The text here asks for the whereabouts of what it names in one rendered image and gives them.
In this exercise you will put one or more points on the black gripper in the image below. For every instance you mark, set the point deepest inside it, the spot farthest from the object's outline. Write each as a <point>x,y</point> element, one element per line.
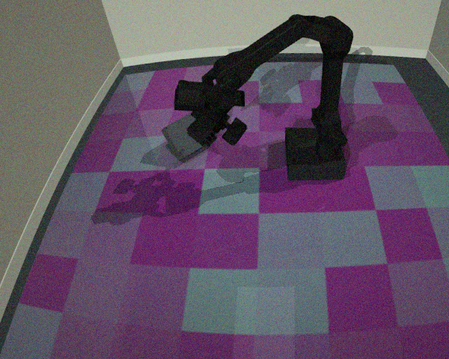
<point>234,131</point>

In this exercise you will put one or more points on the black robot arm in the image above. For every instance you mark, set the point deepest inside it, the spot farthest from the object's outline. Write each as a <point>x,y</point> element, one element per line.
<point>232,71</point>

